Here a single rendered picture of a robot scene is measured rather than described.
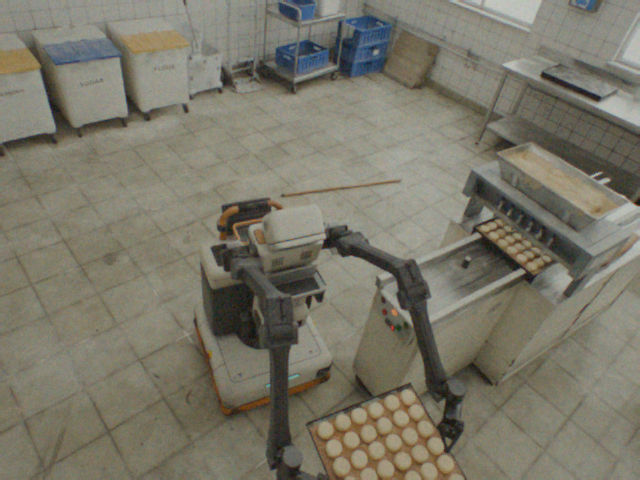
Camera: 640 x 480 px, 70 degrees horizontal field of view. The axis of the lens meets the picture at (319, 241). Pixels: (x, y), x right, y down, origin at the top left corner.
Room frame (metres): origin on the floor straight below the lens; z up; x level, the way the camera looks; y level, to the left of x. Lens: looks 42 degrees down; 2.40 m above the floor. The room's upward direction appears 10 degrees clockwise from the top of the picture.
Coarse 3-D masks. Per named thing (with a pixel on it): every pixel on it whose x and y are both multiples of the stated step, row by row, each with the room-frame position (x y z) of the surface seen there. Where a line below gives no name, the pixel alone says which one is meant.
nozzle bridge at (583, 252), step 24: (480, 168) 2.12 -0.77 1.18; (480, 192) 2.10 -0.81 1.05; (504, 192) 1.93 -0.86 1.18; (504, 216) 1.92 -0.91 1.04; (528, 216) 1.88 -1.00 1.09; (552, 216) 1.79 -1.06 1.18; (576, 240) 1.64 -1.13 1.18; (600, 240) 1.67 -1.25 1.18; (624, 240) 1.72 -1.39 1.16; (576, 264) 1.57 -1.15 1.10; (600, 264) 1.67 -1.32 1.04; (576, 288) 1.62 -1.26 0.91
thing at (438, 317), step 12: (624, 216) 2.33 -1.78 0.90; (636, 216) 2.42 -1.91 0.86; (504, 276) 1.63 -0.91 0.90; (516, 276) 1.64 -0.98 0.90; (492, 288) 1.53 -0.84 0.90; (504, 288) 1.61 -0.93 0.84; (468, 300) 1.43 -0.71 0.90; (480, 300) 1.49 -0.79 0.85; (444, 312) 1.33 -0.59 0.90; (456, 312) 1.38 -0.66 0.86; (432, 324) 1.28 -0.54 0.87
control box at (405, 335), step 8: (384, 296) 1.42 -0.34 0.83; (392, 296) 1.43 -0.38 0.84; (376, 304) 1.45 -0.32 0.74; (384, 304) 1.41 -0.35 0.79; (392, 304) 1.38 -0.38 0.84; (392, 312) 1.37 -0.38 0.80; (400, 312) 1.34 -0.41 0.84; (384, 320) 1.39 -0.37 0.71; (392, 320) 1.36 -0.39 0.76; (400, 320) 1.33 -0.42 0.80; (408, 320) 1.30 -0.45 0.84; (392, 328) 1.34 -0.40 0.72; (408, 328) 1.28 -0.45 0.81; (400, 336) 1.30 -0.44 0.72; (408, 336) 1.27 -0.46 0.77
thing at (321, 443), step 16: (384, 400) 0.80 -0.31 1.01; (416, 400) 0.83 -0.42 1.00; (368, 416) 0.74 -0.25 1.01; (384, 416) 0.75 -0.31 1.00; (336, 432) 0.67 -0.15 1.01; (400, 432) 0.71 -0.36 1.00; (416, 432) 0.72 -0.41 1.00; (432, 432) 0.73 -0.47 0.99; (320, 448) 0.61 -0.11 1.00; (384, 448) 0.65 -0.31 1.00; (400, 448) 0.66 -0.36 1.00; (368, 464) 0.59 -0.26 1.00; (416, 464) 0.62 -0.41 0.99; (432, 464) 0.63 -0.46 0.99
